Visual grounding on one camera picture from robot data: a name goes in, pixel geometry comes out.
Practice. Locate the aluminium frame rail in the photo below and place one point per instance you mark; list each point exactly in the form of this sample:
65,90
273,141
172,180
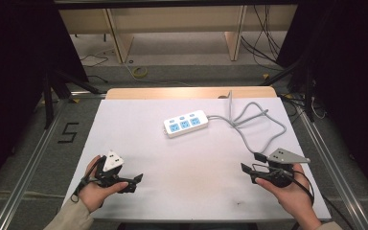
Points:
335,166
28,166

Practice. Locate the person's right hand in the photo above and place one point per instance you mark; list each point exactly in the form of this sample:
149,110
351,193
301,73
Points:
295,198

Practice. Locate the yellow tape roll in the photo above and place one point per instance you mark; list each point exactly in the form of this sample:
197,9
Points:
140,72

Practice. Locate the light wooden desk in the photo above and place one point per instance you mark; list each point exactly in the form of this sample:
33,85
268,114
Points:
179,19

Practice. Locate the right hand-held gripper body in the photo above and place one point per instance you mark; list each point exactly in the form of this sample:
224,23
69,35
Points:
284,155

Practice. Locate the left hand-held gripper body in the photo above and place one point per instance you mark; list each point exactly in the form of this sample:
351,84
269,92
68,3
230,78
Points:
112,161

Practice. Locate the black metal stand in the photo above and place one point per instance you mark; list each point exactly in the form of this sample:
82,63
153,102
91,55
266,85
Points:
48,102

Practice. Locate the person's left hand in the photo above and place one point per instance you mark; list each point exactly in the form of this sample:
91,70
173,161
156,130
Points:
91,193

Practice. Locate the black curtain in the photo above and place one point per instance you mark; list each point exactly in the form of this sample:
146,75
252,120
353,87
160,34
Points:
351,80
16,80

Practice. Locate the white blue power strip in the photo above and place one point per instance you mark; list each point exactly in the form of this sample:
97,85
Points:
185,123

